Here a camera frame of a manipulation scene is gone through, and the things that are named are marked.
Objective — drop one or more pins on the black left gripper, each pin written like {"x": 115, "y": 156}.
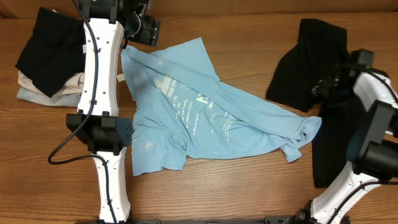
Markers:
{"x": 149, "y": 31}

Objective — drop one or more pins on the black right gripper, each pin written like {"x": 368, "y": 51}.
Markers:
{"x": 324, "y": 89}

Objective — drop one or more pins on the light blue printed t-shirt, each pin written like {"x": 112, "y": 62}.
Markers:
{"x": 185, "y": 111}

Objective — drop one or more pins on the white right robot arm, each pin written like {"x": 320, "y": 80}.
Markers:
{"x": 371, "y": 160}

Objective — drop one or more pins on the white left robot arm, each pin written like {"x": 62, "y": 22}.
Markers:
{"x": 109, "y": 26}

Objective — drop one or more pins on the black garment on right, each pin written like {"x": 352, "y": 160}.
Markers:
{"x": 319, "y": 48}

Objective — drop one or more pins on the beige folded garment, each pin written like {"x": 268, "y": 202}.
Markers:
{"x": 73, "y": 85}

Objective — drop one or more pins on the black folded garment on stack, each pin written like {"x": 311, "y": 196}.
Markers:
{"x": 54, "y": 52}

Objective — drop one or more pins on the pale blue folded garment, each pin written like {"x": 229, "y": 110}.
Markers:
{"x": 68, "y": 100}

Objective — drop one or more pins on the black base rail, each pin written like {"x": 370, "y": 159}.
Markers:
{"x": 214, "y": 221}

